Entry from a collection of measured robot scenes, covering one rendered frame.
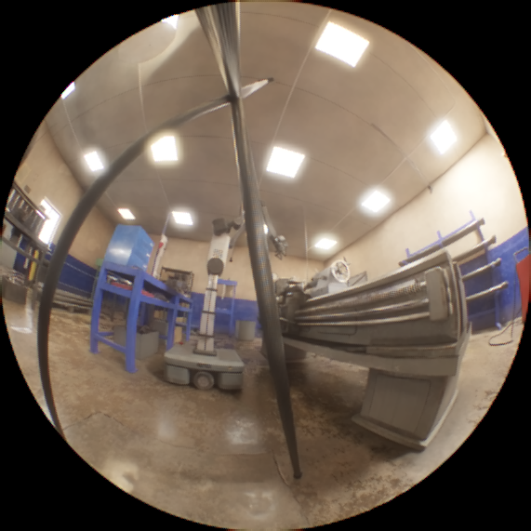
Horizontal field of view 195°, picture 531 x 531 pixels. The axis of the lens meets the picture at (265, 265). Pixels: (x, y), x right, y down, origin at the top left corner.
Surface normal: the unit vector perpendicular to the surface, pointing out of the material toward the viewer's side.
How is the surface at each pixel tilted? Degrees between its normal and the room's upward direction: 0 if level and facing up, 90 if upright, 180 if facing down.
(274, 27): 180
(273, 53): 180
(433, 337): 90
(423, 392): 90
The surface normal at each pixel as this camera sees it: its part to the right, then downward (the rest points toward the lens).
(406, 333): -0.97, -0.15
